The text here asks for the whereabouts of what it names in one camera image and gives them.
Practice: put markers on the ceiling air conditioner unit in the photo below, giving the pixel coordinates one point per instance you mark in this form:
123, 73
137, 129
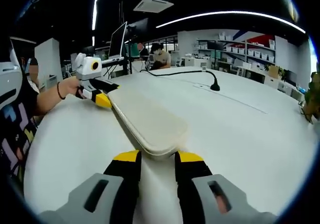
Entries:
153, 3

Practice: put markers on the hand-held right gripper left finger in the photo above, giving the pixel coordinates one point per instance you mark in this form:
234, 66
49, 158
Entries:
100, 204

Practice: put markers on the white office desk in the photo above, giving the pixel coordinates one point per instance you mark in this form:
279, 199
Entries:
271, 83

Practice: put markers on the row of white storage bins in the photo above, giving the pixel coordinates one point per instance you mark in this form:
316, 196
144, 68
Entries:
260, 55

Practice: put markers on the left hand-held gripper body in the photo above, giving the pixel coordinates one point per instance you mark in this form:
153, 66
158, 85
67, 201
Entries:
86, 70

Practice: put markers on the white ceiling light strip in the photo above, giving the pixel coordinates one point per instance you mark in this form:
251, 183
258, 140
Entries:
226, 12
94, 12

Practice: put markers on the cream cutlery case lid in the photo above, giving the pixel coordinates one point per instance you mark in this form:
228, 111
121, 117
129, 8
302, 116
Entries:
150, 114

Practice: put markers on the black monitor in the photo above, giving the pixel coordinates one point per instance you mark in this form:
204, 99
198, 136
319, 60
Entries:
215, 45

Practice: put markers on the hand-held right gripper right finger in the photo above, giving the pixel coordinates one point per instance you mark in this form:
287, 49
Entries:
217, 204

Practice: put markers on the metal storage shelving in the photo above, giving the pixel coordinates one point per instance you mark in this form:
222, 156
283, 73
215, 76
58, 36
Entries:
250, 43

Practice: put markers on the person's left hand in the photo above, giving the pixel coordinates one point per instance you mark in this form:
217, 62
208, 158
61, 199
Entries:
72, 86

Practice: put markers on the teal board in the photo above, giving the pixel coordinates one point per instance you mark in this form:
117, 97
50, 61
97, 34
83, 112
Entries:
134, 50

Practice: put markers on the white laptop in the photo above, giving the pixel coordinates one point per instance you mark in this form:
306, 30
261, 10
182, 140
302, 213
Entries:
117, 42

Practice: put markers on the cardboard box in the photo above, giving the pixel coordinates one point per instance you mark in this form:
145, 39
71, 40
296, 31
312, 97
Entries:
273, 71

